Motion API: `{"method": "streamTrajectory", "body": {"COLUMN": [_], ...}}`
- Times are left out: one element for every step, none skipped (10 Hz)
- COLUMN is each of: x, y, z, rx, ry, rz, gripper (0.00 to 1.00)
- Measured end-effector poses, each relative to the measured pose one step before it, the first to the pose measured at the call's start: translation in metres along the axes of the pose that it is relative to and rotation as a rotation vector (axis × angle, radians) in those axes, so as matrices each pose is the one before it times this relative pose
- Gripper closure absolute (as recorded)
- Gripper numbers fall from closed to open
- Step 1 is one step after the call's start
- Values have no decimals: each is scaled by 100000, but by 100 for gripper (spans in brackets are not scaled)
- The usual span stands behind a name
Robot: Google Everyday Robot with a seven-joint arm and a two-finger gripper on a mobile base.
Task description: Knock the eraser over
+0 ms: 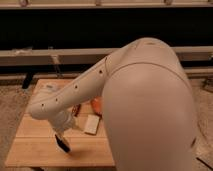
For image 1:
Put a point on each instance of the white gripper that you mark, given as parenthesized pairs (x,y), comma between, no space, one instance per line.
(62,122)

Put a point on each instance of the black eraser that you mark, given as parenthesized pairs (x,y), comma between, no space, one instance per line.
(62,143)

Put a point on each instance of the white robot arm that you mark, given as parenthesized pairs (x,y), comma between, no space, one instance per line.
(148,106)

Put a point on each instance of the wooden table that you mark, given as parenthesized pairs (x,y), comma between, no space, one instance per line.
(34,145)

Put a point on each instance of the white rectangular box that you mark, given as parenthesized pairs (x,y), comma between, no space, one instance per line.
(91,125)

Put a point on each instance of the white paper cup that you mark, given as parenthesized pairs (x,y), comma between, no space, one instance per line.
(51,86)

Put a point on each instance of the grey metal rail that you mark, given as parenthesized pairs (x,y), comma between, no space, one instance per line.
(86,56)

